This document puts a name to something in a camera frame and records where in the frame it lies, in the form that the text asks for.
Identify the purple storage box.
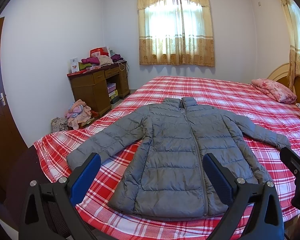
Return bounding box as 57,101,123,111
107,83,116,94

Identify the pile of clothes on floor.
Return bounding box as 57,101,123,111
65,99,99,129

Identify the purple folded garment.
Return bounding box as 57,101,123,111
110,54,123,62

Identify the beige patterned window curtain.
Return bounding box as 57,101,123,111
137,0,215,67

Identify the red plaid bed sheet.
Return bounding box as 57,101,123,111
34,76,300,239

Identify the red cardboard box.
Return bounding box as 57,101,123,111
90,47,109,57

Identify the white card with picture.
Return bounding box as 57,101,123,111
70,57,79,73

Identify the pink floral pillow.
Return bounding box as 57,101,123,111
251,79,297,105

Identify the beige side curtain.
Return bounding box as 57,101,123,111
280,0,300,89

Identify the dark wooden door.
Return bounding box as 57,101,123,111
0,17,29,203

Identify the magenta folded garment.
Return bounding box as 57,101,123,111
81,57,100,65

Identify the green folded garment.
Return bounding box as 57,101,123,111
79,62,92,71

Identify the brown wooden desk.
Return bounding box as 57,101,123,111
68,61,130,116

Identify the wooden headboard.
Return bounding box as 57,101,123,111
267,63,300,105

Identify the grey puffer jacket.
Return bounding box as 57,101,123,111
66,98,290,220

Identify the beige folded garment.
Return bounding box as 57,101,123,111
97,55,113,66

